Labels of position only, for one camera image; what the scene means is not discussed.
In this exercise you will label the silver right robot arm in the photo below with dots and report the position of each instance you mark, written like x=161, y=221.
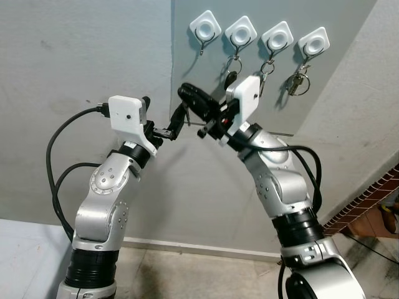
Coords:
x=280, y=180

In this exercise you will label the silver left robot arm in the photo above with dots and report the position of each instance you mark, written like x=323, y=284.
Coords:
x=103, y=205

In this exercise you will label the slim silver key bunch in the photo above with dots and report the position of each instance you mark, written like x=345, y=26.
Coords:
x=263, y=81

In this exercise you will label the red brick patterned ledge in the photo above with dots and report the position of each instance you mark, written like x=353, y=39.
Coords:
x=374, y=193

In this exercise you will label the brown wooden object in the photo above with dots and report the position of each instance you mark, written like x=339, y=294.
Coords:
x=374, y=221

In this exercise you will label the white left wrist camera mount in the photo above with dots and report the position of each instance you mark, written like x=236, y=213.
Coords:
x=128, y=115

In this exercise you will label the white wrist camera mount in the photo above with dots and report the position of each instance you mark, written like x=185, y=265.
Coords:
x=128, y=115
x=246, y=96

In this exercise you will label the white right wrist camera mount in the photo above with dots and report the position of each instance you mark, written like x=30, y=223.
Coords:
x=246, y=96

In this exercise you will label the white square wall hook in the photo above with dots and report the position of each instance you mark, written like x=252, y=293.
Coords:
x=205, y=26
x=277, y=37
x=313, y=42
x=240, y=31

